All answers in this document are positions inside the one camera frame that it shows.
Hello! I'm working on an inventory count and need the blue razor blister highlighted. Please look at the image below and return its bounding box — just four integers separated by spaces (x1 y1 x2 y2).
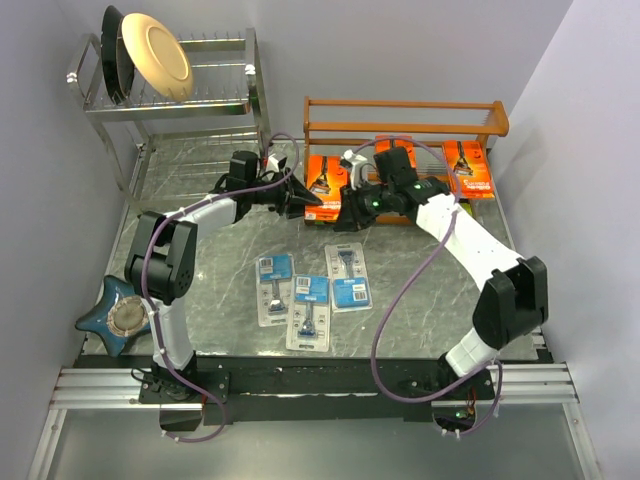
286 275 331 353
325 243 373 313
255 254 295 328

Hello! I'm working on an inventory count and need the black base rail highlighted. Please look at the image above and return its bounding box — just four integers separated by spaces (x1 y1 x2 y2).
49 352 581 436

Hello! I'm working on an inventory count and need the orange razor box back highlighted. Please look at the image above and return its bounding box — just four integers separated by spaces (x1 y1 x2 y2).
375 135 417 169

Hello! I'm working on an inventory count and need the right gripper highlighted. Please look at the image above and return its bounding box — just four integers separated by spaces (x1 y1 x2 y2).
332 179 393 233

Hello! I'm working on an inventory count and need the black plate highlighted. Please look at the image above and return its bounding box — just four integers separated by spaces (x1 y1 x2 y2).
100 5 135 105

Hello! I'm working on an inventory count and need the wooden two-tier shelf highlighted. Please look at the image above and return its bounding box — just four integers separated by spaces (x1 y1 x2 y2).
302 97 511 226

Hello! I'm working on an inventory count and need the blue star-shaped dish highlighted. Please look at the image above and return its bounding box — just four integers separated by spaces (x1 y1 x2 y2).
74 275 151 357

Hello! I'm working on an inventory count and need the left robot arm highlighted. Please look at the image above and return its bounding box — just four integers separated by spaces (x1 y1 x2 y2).
125 150 322 402

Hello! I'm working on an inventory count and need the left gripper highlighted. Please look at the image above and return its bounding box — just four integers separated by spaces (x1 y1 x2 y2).
248 168 322 220

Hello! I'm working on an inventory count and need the orange Fusion5 razor box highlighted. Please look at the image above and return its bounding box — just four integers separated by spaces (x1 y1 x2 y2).
443 140 495 200

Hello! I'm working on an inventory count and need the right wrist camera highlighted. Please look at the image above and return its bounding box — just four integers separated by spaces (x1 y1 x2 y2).
340 150 370 190

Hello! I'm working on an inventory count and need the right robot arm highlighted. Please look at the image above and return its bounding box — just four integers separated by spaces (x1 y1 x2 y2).
334 147 549 400

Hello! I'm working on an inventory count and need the steel dish rack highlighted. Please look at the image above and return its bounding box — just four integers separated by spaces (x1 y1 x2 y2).
66 28 271 214

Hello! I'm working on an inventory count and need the cream plate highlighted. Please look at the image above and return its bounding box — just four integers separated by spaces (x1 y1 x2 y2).
121 13 194 102

